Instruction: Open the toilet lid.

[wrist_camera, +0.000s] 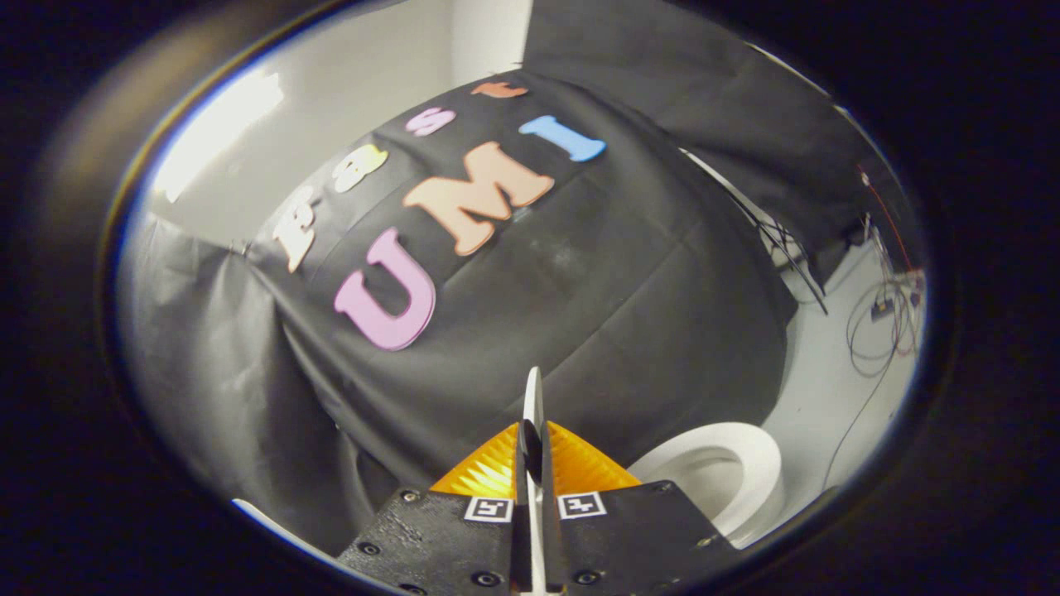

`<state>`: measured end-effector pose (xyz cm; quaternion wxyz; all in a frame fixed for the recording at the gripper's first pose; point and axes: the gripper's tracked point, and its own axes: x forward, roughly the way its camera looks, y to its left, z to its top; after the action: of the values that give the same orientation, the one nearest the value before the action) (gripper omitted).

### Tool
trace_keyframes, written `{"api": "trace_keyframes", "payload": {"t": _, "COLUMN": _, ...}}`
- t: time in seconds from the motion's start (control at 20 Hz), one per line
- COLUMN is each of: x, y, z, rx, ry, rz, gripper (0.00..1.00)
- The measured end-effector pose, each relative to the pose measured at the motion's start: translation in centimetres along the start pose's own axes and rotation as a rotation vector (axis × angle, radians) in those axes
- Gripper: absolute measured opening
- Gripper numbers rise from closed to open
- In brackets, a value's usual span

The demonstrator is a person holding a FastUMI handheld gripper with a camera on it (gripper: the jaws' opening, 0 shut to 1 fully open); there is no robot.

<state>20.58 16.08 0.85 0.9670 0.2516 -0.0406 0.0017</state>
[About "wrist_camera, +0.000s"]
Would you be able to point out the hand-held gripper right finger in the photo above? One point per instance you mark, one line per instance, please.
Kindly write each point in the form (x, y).
(629, 538)

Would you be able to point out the small dark floor device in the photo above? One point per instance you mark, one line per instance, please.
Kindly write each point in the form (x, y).
(881, 310)

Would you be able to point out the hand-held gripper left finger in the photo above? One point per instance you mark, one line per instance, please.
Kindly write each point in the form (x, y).
(439, 538)

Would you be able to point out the black tripod stand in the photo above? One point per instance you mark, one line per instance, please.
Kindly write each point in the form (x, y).
(793, 267)

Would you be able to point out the black backdrop cloth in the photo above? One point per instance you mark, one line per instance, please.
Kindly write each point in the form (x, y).
(580, 290)

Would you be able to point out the white toilet lid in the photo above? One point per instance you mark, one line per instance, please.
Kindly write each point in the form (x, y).
(534, 396)

